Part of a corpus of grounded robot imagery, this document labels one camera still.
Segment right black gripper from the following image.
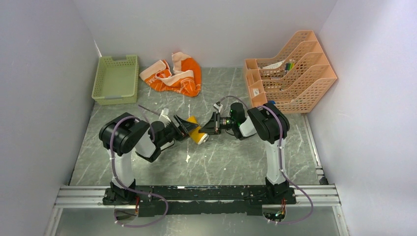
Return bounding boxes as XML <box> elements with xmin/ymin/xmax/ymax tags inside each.
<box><xmin>199</xmin><ymin>112</ymin><xmax>236</xmax><ymax>135</ymax></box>

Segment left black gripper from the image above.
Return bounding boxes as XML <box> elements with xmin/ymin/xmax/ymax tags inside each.
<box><xmin>158</xmin><ymin>115</ymin><xmax>199</xmax><ymax>148</ymax></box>

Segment brown yellow bear towel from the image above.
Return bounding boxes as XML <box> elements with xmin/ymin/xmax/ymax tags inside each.
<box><xmin>187</xmin><ymin>116</ymin><xmax>209</xmax><ymax>145</ymax></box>

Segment orange and cream towel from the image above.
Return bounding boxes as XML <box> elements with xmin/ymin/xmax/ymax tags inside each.
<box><xmin>139</xmin><ymin>52</ymin><xmax>202</xmax><ymax>97</ymax></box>

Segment orange plastic file organizer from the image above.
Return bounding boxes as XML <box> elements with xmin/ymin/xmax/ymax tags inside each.
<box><xmin>243</xmin><ymin>30</ymin><xmax>337</xmax><ymax>114</ymax></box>

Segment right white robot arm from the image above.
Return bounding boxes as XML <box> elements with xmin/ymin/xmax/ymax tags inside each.
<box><xmin>199</xmin><ymin>102</ymin><xmax>290</xmax><ymax>204</ymax></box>

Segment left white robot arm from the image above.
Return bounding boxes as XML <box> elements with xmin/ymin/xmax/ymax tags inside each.
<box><xmin>99</xmin><ymin>113</ymin><xmax>198</xmax><ymax>205</ymax></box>

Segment green plastic basket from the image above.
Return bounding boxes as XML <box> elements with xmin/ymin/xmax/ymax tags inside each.
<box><xmin>91</xmin><ymin>55</ymin><xmax>139</xmax><ymax>105</ymax></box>

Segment white paper in organizer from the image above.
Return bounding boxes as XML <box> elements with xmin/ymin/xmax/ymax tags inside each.
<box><xmin>262</xmin><ymin>60</ymin><xmax>284</xmax><ymax>69</ymax></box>

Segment coloured pens in organizer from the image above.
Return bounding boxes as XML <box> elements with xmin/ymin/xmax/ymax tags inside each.
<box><xmin>284</xmin><ymin>59</ymin><xmax>296</xmax><ymax>73</ymax></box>

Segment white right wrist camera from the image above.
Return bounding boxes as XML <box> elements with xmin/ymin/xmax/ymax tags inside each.
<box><xmin>213</xmin><ymin>101</ymin><xmax>223</xmax><ymax>113</ymax></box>

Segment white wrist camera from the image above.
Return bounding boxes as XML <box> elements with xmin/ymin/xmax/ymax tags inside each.
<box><xmin>213</xmin><ymin>101</ymin><xmax>223</xmax><ymax>113</ymax></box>
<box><xmin>158</xmin><ymin>108</ymin><xmax>171</xmax><ymax>122</ymax></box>

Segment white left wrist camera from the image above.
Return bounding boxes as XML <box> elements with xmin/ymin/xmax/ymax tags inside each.
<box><xmin>158</xmin><ymin>108</ymin><xmax>171</xmax><ymax>122</ymax></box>

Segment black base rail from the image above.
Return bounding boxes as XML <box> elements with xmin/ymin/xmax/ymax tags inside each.
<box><xmin>102</xmin><ymin>185</ymin><xmax>297</xmax><ymax>217</ymax></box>

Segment aluminium frame rail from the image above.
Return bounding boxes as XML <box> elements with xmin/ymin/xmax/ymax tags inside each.
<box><xmin>54</xmin><ymin>185</ymin><xmax>341</xmax><ymax>209</ymax></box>

